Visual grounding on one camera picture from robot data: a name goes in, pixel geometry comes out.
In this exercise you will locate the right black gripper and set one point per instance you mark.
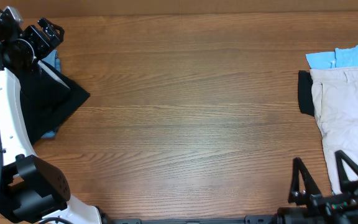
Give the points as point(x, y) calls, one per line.
point(329, 202)

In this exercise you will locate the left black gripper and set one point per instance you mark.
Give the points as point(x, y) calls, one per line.
point(44, 46)

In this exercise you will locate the black shorts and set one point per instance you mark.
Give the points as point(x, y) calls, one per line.
point(48, 98)

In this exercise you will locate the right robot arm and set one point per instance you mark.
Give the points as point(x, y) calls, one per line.
point(281, 216)

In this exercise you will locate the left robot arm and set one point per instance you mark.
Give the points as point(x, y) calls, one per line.
point(31, 189)

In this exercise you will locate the folded blue denim jeans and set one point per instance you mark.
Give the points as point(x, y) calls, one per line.
point(53, 60)

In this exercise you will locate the black garment under pile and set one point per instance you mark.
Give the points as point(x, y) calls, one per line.
point(305, 99)

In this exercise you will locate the beige pink trousers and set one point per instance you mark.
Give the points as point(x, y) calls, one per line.
point(335, 98)

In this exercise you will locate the light blue garment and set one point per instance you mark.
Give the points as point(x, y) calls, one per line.
point(339, 58)

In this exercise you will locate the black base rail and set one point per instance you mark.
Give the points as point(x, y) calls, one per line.
point(248, 219)

